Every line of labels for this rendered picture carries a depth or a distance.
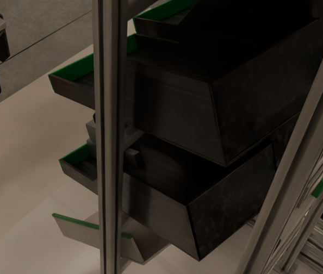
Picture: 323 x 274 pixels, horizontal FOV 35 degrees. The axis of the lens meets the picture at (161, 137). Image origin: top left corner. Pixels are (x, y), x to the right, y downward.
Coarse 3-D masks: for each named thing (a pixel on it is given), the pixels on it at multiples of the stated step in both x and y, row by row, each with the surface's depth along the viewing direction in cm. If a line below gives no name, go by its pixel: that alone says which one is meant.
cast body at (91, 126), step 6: (90, 126) 69; (126, 126) 70; (90, 132) 70; (90, 138) 71; (90, 144) 72; (132, 144) 70; (138, 144) 71; (90, 150) 73; (96, 150) 72; (126, 150) 70; (132, 150) 69; (138, 150) 71; (96, 156) 73; (126, 156) 70; (132, 156) 69; (138, 156) 69; (126, 162) 70; (132, 162) 70; (138, 162) 69
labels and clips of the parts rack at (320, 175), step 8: (320, 168) 42; (320, 176) 42; (312, 184) 41; (320, 184) 56; (304, 192) 41; (312, 192) 58; (320, 192) 57; (304, 200) 43; (320, 200) 63; (296, 232) 58; (280, 240) 53; (288, 240) 56; (280, 256) 55; (120, 264) 72; (128, 264) 73; (272, 264) 54; (120, 272) 72; (264, 272) 53
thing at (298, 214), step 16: (128, 0) 39; (144, 0) 40; (128, 16) 39; (128, 128) 52; (128, 144) 52; (320, 160) 41; (304, 208) 57; (128, 224) 64; (288, 224) 55; (272, 256) 53
